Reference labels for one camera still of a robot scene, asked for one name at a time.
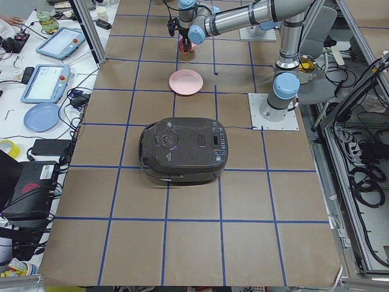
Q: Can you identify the teach pendant far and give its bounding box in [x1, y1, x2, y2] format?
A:
[35, 27, 86, 60]

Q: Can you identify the teach pendant near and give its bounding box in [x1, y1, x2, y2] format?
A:
[21, 64, 71, 104]

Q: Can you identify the yellow tape roll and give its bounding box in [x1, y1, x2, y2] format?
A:
[0, 139, 21, 159]

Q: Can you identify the pink plate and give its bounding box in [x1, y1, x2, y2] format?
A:
[169, 69, 204, 96]

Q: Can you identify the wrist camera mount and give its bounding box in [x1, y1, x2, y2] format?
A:
[167, 17, 179, 37]

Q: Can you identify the black laptop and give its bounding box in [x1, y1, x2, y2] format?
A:
[1, 151, 60, 221]

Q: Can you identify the black power adapter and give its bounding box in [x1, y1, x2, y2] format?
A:
[31, 139, 71, 156]

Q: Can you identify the pink bowl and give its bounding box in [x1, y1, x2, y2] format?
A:
[178, 36, 196, 54]

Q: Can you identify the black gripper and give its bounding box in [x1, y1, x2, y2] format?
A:
[179, 29, 190, 44]

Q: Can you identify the dark grey rice cooker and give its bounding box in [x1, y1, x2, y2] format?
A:
[138, 117, 229, 184]

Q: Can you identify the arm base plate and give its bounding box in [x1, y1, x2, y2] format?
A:
[248, 93, 299, 131]
[239, 23, 277, 42]

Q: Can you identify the blue plate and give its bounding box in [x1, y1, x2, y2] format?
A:
[24, 102, 59, 133]

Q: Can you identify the aluminium frame post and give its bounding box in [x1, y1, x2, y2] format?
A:
[69, 0, 106, 64]

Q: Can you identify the teach pendant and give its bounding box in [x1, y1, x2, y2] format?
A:
[21, 64, 71, 104]
[35, 27, 86, 60]

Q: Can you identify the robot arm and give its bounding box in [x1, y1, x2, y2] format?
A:
[168, 1, 322, 111]

